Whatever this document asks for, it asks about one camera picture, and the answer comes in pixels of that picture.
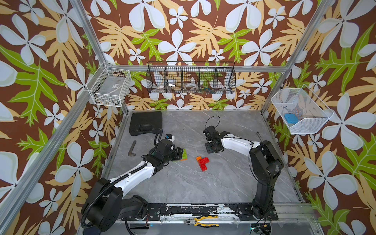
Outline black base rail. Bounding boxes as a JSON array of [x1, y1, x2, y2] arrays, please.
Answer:
[[126, 202, 279, 221]]

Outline black wire basket centre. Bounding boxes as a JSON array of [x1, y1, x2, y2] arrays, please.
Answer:
[[146, 61, 236, 94]]

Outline yellow black pliers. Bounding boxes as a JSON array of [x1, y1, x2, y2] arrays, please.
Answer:
[[183, 215, 220, 228]]

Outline aluminium frame post right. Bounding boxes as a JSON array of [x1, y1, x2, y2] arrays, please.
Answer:
[[261, 1, 333, 114]]

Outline black plastic tool case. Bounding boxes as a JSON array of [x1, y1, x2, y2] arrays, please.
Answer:
[[129, 111, 163, 136]]

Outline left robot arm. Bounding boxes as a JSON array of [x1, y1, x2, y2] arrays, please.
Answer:
[[81, 133, 184, 233]]

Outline long red lego brick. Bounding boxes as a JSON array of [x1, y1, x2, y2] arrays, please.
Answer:
[[198, 160, 207, 172]]

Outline aluminium frame post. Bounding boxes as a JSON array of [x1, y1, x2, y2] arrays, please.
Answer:
[[70, 1, 129, 115], [261, 1, 333, 114]]

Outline grey allen key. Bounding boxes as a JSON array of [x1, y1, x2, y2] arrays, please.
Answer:
[[128, 140, 137, 157]]

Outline white wire basket left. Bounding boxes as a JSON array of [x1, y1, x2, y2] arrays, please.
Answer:
[[86, 63, 133, 107]]

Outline white wire basket right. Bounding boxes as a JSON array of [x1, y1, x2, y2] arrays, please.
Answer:
[[271, 85, 334, 135]]

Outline white wire basket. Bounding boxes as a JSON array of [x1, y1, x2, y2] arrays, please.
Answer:
[[86, 63, 133, 107], [271, 85, 334, 135]]

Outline aluminium frame post left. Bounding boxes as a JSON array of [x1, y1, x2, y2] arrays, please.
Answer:
[[70, 1, 129, 115]]

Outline silver combination wrench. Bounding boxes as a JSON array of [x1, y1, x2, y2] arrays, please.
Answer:
[[256, 131, 263, 142]]

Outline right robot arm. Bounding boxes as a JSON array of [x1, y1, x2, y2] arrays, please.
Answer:
[[203, 125, 284, 220]]

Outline lime green lego brick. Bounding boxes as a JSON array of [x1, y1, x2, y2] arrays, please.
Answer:
[[182, 149, 188, 161]]

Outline blue sponge in basket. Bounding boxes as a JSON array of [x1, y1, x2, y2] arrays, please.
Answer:
[[284, 114, 300, 125]]

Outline small red lego brick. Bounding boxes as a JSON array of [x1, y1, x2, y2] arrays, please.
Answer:
[[201, 157, 210, 164]]

